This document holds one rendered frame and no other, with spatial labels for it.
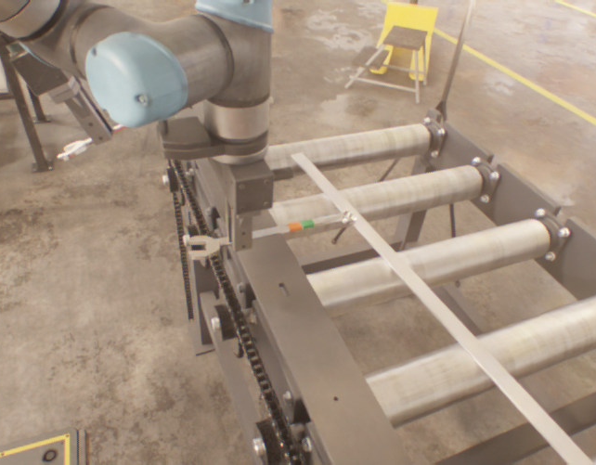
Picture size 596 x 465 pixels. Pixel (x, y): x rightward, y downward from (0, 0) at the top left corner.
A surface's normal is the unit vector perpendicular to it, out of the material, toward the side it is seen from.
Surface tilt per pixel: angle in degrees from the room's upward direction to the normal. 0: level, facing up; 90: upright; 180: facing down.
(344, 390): 0
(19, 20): 119
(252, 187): 90
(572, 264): 90
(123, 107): 90
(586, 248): 90
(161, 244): 0
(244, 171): 0
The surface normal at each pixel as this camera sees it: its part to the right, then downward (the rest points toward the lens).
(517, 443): 0.07, -0.75
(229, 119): -0.14, 0.64
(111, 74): -0.58, 0.51
